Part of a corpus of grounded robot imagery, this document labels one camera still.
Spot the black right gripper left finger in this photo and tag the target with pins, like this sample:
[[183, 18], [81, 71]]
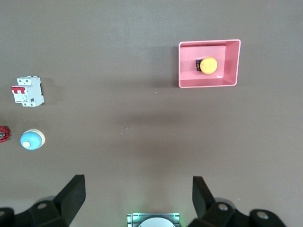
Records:
[[68, 198]]

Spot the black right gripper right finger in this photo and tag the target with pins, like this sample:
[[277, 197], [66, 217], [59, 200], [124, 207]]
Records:
[[203, 201]]

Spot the yellow push button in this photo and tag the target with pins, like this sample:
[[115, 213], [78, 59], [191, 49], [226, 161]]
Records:
[[208, 65]]

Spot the blue call bell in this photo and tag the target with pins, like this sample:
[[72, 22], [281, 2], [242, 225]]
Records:
[[30, 140]]

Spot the pink plastic bin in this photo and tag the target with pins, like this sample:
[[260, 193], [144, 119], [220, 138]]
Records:
[[187, 71]]

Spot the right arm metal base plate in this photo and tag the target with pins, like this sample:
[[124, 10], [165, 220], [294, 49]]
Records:
[[132, 218]]

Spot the white circuit breaker red switch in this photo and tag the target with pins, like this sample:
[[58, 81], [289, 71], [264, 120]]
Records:
[[28, 91]]

